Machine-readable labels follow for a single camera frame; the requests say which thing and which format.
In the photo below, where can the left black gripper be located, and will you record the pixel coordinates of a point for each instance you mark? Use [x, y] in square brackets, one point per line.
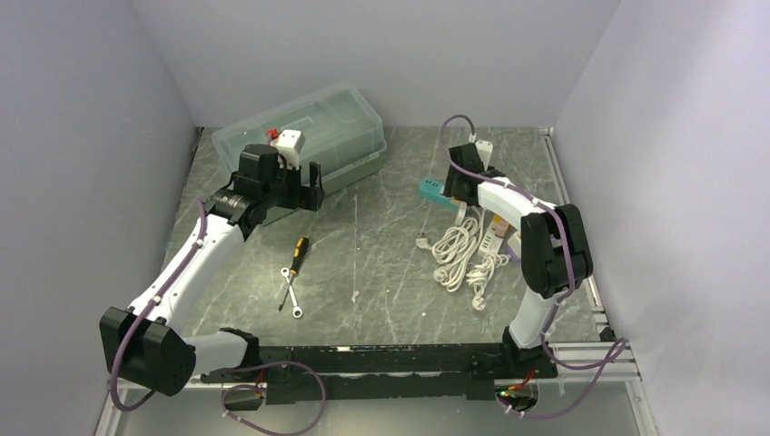
[304, 187]

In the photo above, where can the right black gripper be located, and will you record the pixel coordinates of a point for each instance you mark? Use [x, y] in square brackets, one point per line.
[454, 183]

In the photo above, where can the teal power strip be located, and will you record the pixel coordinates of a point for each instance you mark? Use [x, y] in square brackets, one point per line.
[432, 190]

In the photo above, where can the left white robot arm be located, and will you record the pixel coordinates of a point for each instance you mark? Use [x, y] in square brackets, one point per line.
[142, 343]

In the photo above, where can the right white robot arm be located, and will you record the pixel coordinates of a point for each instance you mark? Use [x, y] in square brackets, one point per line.
[554, 253]

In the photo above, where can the yellow black screwdriver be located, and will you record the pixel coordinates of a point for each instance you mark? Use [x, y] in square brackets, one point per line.
[300, 252]

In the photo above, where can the white power strip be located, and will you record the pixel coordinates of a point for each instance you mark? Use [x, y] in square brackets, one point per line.
[494, 236]

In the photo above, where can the silver combination wrench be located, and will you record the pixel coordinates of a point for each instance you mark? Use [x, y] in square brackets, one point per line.
[289, 294]

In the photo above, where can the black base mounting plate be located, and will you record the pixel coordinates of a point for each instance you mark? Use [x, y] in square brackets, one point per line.
[361, 372]

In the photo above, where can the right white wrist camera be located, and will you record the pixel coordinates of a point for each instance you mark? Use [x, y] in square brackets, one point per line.
[478, 155]

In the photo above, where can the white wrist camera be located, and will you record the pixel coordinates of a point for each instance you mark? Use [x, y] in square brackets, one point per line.
[478, 155]
[289, 143]

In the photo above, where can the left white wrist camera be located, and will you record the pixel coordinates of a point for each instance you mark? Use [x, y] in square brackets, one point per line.
[289, 143]

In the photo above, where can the aluminium frame rail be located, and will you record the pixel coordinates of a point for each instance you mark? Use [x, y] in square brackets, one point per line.
[365, 270]

